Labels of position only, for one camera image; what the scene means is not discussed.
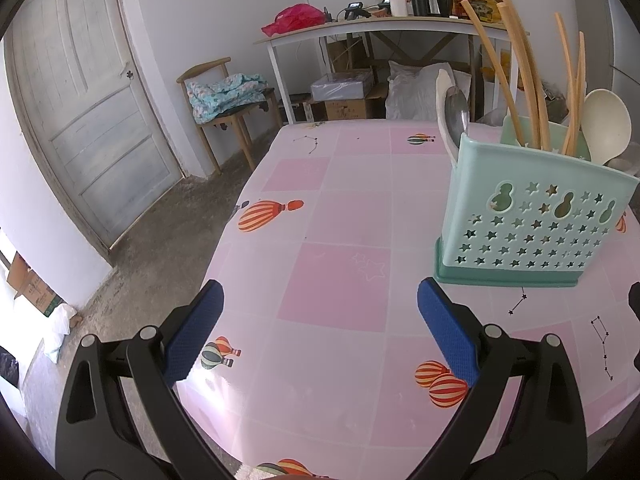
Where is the open cardboard box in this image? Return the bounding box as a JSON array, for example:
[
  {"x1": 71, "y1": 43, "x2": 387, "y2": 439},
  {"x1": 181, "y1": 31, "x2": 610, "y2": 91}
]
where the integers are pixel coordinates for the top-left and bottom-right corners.
[{"x1": 6, "y1": 252, "x2": 68, "y2": 318}]

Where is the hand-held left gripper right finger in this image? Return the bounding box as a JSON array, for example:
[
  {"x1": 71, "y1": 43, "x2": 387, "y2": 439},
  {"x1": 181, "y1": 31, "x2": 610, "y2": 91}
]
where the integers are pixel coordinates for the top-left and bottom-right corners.
[{"x1": 400, "y1": 277, "x2": 588, "y2": 480}]

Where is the red plastic bag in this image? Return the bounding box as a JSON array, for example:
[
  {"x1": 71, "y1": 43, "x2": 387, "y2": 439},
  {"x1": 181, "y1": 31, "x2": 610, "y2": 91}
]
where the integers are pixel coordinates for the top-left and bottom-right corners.
[{"x1": 261, "y1": 3, "x2": 326, "y2": 37}]

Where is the yellow plastic bag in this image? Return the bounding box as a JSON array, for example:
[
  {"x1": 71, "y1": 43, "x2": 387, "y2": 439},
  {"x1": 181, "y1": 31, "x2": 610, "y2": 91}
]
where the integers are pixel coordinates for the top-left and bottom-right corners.
[{"x1": 481, "y1": 45, "x2": 518, "y2": 92}]

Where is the cream plastic ladle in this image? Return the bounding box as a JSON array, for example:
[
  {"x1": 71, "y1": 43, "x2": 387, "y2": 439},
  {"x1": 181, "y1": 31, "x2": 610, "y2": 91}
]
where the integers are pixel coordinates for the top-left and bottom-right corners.
[{"x1": 581, "y1": 88, "x2": 633, "y2": 167}]

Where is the grey refrigerator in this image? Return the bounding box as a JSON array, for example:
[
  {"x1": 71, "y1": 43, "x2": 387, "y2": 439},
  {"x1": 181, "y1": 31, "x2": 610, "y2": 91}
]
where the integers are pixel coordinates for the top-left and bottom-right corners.
[{"x1": 566, "y1": 0, "x2": 640, "y2": 126}]

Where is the pink printed tablecloth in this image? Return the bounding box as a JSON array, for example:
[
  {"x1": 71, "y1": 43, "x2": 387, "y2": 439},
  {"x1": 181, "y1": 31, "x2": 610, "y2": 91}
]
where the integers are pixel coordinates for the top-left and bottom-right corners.
[{"x1": 177, "y1": 119, "x2": 640, "y2": 480}]

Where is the white plastic bag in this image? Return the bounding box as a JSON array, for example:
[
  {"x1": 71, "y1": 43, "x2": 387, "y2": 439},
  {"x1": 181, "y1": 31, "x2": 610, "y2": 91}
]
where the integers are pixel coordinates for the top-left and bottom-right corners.
[{"x1": 42, "y1": 302, "x2": 78, "y2": 363}]

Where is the brown cardboard box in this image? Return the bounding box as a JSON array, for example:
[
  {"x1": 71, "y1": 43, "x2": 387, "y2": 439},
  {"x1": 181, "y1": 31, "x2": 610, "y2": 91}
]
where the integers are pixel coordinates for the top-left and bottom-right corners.
[{"x1": 325, "y1": 35, "x2": 373, "y2": 76}]

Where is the wooden chair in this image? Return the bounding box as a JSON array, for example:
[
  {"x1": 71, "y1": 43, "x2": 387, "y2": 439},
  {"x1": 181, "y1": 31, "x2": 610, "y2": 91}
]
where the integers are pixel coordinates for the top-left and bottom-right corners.
[{"x1": 176, "y1": 56, "x2": 283, "y2": 176}]

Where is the white side table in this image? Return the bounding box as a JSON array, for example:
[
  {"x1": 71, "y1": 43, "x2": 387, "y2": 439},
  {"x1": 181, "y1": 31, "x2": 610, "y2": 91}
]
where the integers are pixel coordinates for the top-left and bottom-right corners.
[{"x1": 252, "y1": 15, "x2": 531, "y2": 126}]

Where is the bamboo chopstick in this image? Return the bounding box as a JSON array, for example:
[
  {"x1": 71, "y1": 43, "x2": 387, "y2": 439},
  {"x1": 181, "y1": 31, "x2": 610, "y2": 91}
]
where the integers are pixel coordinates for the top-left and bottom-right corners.
[
  {"x1": 496, "y1": 4, "x2": 543, "y2": 151},
  {"x1": 459, "y1": 0, "x2": 526, "y2": 148},
  {"x1": 555, "y1": 11, "x2": 587, "y2": 156},
  {"x1": 496, "y1": 0, "x2": 552, "y2": 151},
  {"x1": 562, "y1": 31, "x2": 587, "y2": 157}
]

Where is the floral folded cloth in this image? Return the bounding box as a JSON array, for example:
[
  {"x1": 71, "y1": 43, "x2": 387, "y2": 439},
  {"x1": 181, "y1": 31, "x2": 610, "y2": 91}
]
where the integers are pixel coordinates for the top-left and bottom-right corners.
[{"x1": 186, "y1": 73, "x2": 268, "y2": 126}]

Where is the metal spoon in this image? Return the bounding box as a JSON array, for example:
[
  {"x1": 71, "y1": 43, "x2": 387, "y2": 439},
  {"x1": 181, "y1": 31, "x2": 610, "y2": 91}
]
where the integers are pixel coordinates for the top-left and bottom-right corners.
[{"x1": 445, "y1": 86, "x2": 472, "y2": 151}]

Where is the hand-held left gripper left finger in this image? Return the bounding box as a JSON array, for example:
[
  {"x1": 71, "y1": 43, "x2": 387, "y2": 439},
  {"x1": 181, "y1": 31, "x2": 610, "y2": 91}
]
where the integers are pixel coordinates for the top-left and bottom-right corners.
[{"x1": 55, "y1": 280, "x2": 236, "y2": 480}]

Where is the silver wrapped package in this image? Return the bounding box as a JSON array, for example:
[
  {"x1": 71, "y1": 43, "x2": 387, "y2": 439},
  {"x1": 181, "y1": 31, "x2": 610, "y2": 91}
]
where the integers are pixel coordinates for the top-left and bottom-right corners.
[{"x1": 310, "y1": 71, "x2": 376, "y2": 102}]

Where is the white wooden door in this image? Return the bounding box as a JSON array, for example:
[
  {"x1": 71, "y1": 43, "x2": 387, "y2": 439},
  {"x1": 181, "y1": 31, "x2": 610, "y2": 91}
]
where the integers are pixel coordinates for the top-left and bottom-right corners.
[{"x1": 2, "y1": 0, "x2": 185, "y2": 256}]

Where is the green star-cut utensil holder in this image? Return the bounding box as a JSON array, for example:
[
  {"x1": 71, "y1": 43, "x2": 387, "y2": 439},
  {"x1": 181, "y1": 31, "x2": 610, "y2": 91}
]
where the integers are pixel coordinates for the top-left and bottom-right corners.
[{"x1": 432, "y1": 115, "x2": 640, "y2": 288}]

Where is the yellow snack bag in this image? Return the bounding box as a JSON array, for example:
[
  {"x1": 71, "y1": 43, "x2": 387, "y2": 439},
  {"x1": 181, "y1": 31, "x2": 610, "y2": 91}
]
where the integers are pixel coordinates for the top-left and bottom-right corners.
[{"x1": 470, "y1": 0, "x2": 506, "y2": 23}]

